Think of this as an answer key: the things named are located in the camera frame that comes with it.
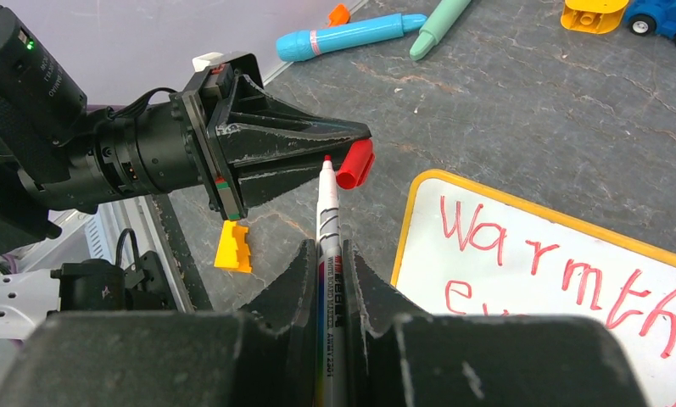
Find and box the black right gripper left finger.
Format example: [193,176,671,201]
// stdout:
[0,240,316,406]

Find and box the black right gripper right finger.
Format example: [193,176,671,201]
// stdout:
[343,240,646,406]

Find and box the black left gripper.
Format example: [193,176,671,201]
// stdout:
[90,53,372,220]

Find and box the red capped marker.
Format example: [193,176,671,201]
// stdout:
[315,156,348,406]

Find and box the red marker cap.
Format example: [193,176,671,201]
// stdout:
[336,139,376,190]

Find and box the yellow framed whiteboard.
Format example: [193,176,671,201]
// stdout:
[391,170,676,406]

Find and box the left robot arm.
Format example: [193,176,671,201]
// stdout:
[0,4,371,341]

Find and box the blue toy crayon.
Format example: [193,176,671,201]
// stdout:
[276,14,427,62]

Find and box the orange wedge toy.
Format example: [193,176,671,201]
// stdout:
[214,220,252,274]

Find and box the orange small toy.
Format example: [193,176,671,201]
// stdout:
[327,3,351,27]

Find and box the mint green toy crayon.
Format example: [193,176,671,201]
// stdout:
[409,0,472,61]

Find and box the blue toy car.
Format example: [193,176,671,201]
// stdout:
[623,0,676,47]

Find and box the yellow toy ring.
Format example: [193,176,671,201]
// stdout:
[560,0,631,36]

